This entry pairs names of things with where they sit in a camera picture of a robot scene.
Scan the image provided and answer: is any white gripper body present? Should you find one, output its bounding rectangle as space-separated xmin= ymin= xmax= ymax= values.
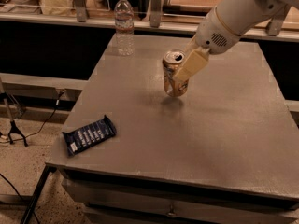
xmin=195 ymin=8 xmax=240 ymax=54

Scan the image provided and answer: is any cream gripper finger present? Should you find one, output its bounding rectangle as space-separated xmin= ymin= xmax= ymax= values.
xmin=184 ymin=36 xmax=198 ymax=56
xmin=173 ymin=47 xmax=209 ymax=82

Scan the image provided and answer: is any orange soda can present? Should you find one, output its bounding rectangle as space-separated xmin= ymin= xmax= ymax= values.
xmin=162 ymin=49 xmax=188 ymax=97

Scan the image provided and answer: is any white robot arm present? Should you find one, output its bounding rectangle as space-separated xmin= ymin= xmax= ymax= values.
xmin=173 ymin=0 xmax=299 ymax=82

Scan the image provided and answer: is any blue rxbar blueberry bar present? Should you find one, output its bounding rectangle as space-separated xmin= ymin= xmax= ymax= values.
xmin=63 ymin=116 xmax=117 ymax=156

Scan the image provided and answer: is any clear plastic water bottle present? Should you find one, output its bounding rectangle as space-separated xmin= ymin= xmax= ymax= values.
xmin=114 ymin=0 xmax=134 ymax=56

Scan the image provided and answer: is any grey table drawer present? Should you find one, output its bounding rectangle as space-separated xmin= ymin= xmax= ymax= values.
xmin=62 ymin=178 xmax=298 ymax=224

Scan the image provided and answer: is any black table leg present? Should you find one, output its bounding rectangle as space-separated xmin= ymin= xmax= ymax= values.
xmin=20 ymin=165 xmax=56 ymax=224

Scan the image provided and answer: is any black tripod stand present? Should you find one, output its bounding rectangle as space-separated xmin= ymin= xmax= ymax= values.
xmin=0 ymin=79 xmax=28 ymax=147

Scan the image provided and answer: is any black power cable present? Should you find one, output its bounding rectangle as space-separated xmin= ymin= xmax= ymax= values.
xmin=0 ymin=91 xmax=64 ymax=142

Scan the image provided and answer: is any black floor cable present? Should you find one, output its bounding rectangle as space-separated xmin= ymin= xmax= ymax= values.
xmin=0 ymin=173 xmax=41 ymax=224

